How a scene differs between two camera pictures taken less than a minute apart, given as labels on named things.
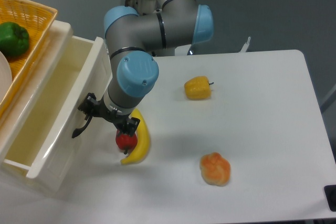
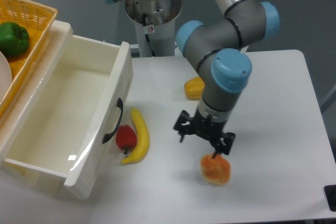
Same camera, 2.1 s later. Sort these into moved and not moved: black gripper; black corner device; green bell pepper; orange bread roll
Moved: black gripper
Not moved: green bell pepper; orange bread roll; black corner device
